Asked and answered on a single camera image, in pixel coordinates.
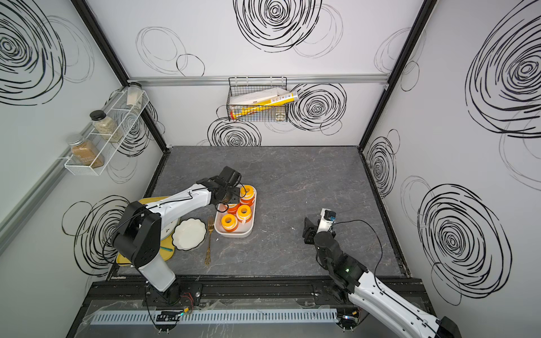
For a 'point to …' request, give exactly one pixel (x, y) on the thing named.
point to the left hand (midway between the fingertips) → (232, 195)
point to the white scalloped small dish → (189, 234)
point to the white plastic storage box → (244, 229)
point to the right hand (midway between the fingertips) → (311, 222)
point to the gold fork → (210, 224)
